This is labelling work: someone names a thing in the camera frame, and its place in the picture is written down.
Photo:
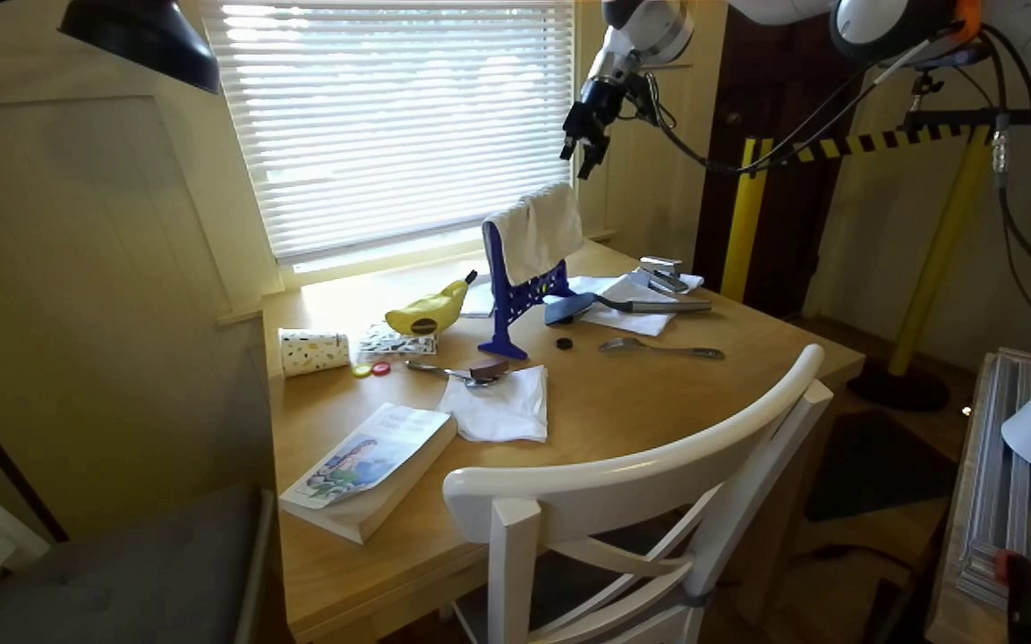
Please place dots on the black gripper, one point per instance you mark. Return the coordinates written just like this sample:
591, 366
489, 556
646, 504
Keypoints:
618, 103

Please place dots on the white textured cloth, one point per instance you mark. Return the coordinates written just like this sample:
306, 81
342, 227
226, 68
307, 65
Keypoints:
537, 233

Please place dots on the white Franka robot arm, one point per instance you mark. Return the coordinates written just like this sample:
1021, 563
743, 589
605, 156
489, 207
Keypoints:
646, 38

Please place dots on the small brown object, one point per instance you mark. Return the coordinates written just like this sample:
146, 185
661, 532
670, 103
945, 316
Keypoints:
483, 374

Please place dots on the white paper sheets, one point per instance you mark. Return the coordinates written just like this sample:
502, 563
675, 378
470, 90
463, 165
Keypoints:
636, 321

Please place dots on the blue connect four game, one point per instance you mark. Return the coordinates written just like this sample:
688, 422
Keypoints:
509, 310

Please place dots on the wide white window blind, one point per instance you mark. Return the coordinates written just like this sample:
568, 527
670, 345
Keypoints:
385, 129

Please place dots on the black game disc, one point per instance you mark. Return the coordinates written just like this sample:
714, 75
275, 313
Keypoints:
563, 345

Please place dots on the dark brown door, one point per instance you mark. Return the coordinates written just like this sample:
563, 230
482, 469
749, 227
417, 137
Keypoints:
788, 202

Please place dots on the silver metal fork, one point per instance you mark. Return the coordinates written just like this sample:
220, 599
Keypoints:
682, 352

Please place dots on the yellow banana toy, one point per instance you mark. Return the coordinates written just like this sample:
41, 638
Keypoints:
426, 316

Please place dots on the black yellow striped bar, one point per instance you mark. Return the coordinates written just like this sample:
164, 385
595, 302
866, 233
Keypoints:
861, 143

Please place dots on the bag of game chips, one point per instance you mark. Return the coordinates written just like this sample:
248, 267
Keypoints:
399, 345

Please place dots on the small white napkin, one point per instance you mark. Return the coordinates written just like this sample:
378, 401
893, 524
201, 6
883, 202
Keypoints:
500, 407

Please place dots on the white curved-back chair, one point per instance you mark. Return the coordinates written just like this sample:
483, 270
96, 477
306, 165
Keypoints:
611, 469

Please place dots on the small white box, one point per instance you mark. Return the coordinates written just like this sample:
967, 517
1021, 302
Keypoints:
312, 352

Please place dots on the yellow pole with black base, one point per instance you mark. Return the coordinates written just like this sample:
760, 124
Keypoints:
937, 261

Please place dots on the paperback book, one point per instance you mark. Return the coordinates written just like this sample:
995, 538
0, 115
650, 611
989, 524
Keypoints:
366, 469

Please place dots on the black floor mat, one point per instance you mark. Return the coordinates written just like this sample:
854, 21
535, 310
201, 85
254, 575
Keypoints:
877, 468

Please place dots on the black desk lamp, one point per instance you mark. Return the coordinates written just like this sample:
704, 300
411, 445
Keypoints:
140, 38

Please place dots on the metal rack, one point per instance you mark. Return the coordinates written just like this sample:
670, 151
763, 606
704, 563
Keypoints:
982, 512

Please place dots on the black camera stand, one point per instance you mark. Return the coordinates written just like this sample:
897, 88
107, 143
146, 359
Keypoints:
1004, 115

